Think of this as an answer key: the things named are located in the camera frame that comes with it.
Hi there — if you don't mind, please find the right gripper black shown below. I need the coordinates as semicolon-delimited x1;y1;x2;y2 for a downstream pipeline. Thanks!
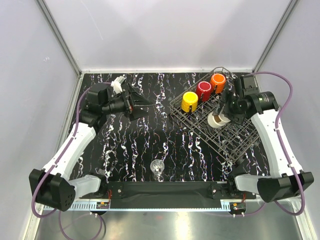
213;89;247;126

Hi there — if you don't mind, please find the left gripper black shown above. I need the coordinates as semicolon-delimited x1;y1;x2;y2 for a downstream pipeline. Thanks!
101;83;153;121

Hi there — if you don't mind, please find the orange mug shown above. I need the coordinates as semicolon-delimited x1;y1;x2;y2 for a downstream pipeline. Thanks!
210;73;227;94

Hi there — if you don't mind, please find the red mug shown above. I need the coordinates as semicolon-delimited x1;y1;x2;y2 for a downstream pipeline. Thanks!
195;81;213;102

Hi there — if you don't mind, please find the stainless steel cup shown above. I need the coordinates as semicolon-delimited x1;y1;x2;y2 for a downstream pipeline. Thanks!
207;112;231;129

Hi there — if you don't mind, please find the yellow mug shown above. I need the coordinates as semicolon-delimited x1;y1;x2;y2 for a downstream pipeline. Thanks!
181;91;199;113

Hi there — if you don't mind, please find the clear glass tumbler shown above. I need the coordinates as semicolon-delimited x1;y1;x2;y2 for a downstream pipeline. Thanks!
150;159;165;175

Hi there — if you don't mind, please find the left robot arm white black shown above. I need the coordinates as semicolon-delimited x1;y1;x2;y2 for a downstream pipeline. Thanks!
28;81;154;218

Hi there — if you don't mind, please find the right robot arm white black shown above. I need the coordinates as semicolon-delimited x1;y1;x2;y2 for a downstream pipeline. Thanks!
219;73;314;203

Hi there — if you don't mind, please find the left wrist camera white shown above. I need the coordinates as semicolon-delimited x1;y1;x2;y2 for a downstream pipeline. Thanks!
111;75;125;94

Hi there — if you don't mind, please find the grey wire dish rack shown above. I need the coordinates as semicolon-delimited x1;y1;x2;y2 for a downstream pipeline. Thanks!
169;65;263;166

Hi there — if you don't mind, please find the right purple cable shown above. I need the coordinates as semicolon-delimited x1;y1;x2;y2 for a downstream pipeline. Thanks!
206;71;306;217

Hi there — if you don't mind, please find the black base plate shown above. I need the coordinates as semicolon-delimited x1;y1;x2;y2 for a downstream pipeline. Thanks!
107;181;256;210

